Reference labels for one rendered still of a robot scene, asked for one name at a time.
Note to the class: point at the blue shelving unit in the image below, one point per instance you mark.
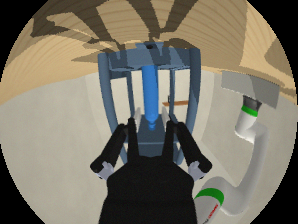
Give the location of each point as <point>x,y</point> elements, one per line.
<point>150,143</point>

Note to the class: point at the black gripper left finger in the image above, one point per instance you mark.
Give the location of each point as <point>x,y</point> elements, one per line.
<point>103,165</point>

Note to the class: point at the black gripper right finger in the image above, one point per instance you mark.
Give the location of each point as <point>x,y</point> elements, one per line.
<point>198,164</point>

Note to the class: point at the blue bottle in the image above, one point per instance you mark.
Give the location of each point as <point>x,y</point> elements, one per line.
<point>150,94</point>

